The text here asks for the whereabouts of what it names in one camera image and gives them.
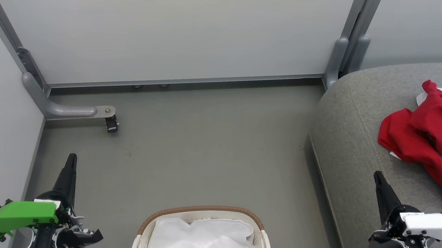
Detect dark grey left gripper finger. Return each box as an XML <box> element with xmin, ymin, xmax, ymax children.
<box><xmin>50</xmin><ymin>151</ymin><xmax>79</xmax><ymax>208</ymax></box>

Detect red and white jersey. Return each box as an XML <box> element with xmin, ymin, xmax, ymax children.
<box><xmin>372</xmin><ymin>76</ymin><xmax>442</xmax><ymax>213</ymax></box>

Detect grey partition foot bracket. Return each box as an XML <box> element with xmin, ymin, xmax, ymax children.
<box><xmin>18</xmin><ymin>71</ymin><xmax>119</xmax><ymax>126</ymax></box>

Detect small black caster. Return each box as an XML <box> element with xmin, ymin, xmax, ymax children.
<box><xmin>104</xmin><ymin>114</ymin><xmax>120</xmax><ymax>134</ymax></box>

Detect grey partition corner posts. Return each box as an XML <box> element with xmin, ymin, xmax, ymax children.
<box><xmin>322</xmin><ymin>0</ymin><xmax>384</xmax><ymax>94</ymax></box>

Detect grey slanted partition post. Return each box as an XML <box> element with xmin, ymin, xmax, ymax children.
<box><xmin>0</xmin><ymin>0</ymin><xmax>57</xmax><ymax>92</ymax></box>

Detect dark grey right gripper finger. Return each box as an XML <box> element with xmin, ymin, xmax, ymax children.
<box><xmin>369</xmin><ymin>170</ymin><xmax>406</xmax><ymax>227</ymax></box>

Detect grey partition bottom rail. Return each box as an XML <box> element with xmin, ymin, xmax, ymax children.
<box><xmin>48</xmin><ymin>52</ymin><xmax>325</xmax><ymax>110</ymax></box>

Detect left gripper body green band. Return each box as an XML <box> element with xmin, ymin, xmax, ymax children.
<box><xmin>0</xmin><ymin>187</ymin><xmax>86</xmax><ymax>248</ymax></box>

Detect white cloth basket liner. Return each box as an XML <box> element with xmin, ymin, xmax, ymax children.
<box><xmin>147</xmin><ymin>212</ymin><xmax>260</xmax><ymax>248</ymax></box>

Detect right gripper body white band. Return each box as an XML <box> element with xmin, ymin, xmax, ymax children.
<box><xmin>368</xmin><ymin>202</ymin><xmax>442</xmax><ymax>248</ymax></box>

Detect grey fabric sofa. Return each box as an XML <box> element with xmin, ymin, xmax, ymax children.
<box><xmin>300</xmin><ymin>49</ymin><xmax>442</xmax><ymax>248</ymax></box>

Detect white basket with woven rim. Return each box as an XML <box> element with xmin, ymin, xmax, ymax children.
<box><xmin>131</xmin><ymin>199</ymin><xmax>277</xmax><ymax>248</ymax></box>

